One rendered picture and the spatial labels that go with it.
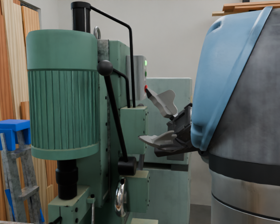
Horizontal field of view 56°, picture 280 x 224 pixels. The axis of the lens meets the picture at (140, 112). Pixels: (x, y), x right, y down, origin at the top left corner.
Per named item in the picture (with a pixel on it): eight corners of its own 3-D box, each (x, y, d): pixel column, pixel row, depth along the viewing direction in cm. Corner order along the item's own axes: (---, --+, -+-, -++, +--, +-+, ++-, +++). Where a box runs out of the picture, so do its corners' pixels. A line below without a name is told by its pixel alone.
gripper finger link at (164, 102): (164, 74, 63) (188, 105, 62) (150, 88, 67) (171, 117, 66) (157, 77, 61) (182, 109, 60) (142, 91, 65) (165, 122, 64)
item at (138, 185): (119, 211, 88) (118, 176, 86) (123, 202, 94) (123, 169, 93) (147, 213, 86) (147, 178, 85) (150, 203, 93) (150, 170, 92)
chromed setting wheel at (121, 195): (113, 225, 79) (112, 185, 78) (122, 206, 92) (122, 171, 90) (122, 226, 79) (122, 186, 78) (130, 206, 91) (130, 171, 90)
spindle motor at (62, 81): (17, 160, 64) (10, 29, 61) (51, 144, 82) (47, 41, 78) (86, 164, 62) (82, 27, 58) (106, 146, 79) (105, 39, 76)
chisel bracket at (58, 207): (48, 234, 70) (46, 204, 69) (70, 209, 83) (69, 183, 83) (74, 237, 69) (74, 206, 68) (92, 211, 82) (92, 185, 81)
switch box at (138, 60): (126, 100, 95) (126, 54, 93) (131, 98, 105) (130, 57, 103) (142, 100, 94) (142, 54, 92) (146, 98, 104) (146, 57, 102)
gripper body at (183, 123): (188, 99, 60) (225, 123, 64) (164, 118, 66) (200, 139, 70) (188, 125, 55) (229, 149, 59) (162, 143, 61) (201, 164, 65)
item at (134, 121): (120, 153, 87) (119, 108, 86) (126, 147, 96) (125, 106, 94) (145, 154, 86) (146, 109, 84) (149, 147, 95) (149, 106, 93)
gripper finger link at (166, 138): (151, 125, 51) (181, 121, 57) (134, 138, 55) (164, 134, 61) (158, 139, 50) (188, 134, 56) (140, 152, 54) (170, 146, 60)
